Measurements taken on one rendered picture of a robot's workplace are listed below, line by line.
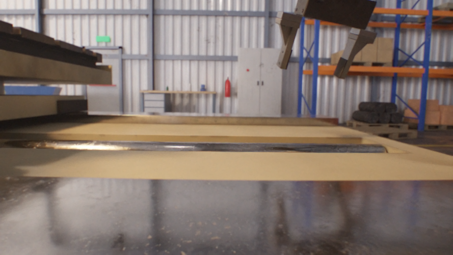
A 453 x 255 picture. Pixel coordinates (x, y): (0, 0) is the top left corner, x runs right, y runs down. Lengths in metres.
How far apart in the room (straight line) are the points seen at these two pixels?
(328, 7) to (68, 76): 0.85
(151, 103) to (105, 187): 6.04
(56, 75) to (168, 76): 6.21
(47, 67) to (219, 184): 0.78
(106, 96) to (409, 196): 7.52
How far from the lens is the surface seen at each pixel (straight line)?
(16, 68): 0.82
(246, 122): 0.79
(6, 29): 0.87
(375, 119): 6.84
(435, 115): 7.95
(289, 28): 0.47
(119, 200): 0.18
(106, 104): 7.61
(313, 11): 0.46
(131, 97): 7.36
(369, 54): 6.71
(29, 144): 0.64
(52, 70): 0.92
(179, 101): 6.93
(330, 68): 6.01
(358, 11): 0.50
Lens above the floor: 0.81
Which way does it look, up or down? 5 degrees down
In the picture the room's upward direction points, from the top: 1 degrees clockwise
